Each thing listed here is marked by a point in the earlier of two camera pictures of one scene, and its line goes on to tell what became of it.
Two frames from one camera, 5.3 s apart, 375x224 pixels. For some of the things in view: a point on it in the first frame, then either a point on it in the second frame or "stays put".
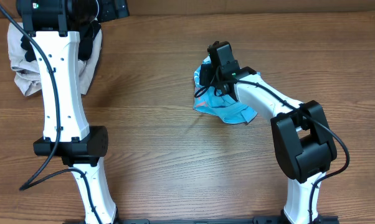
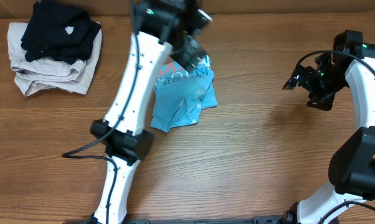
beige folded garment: (26, 73) stays put
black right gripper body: (204, 74) to (304, 78)
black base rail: (258, 219) stays put
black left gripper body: (90, 37) to (191, 52)
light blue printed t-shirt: (208, 101) to (181, 94)
